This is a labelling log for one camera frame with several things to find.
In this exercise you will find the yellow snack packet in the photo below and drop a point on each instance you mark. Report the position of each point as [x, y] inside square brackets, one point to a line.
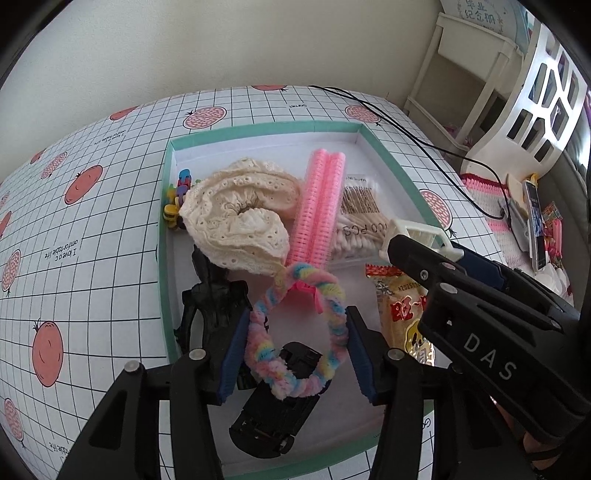
[401, 314]

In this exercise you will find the black toy car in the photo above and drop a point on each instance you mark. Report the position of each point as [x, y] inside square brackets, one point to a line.
[272, 415]

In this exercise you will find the cream yellow item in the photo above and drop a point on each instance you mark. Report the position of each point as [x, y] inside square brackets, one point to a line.
[515, 184]

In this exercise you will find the white cutout headboard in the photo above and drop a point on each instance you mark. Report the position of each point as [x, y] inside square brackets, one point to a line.
[498, 143]

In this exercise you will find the small colourful box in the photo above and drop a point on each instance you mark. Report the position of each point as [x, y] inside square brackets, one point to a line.
[551, 212]

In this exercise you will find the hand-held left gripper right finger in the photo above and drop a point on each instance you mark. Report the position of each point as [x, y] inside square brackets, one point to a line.
[362, 360]

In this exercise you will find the pastel fuzzy hair band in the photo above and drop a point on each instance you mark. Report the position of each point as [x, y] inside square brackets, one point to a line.
[337, 323]

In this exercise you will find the pink toy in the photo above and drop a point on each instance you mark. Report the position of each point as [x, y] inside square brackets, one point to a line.
[555, 240]

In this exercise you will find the pale blue album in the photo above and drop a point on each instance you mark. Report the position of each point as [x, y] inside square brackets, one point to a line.
[480, 14]

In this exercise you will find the white wooden shelf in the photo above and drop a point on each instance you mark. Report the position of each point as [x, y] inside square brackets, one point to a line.
[466, 46]

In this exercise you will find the pink hair roller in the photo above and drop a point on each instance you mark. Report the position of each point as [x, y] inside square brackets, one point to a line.
[333, 198]
[309, 221]

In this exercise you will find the grey device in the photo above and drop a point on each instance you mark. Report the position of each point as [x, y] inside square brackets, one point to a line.
[519, 224]

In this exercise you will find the teal cardboard box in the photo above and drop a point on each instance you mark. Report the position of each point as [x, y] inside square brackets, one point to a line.
[258, 157]

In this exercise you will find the colourful linked block toy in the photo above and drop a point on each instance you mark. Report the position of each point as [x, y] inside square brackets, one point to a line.
[180, 184]

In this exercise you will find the cream plastic clip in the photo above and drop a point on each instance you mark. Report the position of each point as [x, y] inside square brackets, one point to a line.
[415, 228]

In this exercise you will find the bag of cotton swabs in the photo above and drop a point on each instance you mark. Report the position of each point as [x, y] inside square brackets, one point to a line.
[360, 207]

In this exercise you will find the white wrapped packets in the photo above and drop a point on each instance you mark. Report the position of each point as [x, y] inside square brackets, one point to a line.
[551, 278]

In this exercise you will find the cream lace cloth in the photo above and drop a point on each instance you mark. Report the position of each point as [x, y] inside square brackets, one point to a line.
[231, 207]

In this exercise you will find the pink fabric item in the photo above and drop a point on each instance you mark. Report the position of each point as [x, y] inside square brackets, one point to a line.
[455, 131]

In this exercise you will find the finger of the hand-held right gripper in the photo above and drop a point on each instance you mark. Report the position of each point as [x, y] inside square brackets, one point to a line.
[415, 258]
[480, 267]

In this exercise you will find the smartphone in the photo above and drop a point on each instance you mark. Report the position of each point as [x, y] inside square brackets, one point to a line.
[535, 221]

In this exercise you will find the black action figure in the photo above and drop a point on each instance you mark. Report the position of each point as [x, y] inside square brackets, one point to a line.
[207, 295]

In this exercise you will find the pink white crochet mat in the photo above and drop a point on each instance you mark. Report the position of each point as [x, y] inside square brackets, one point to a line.
[480, 189]

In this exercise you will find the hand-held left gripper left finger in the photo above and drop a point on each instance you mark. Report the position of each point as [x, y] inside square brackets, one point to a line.
[233, 360]

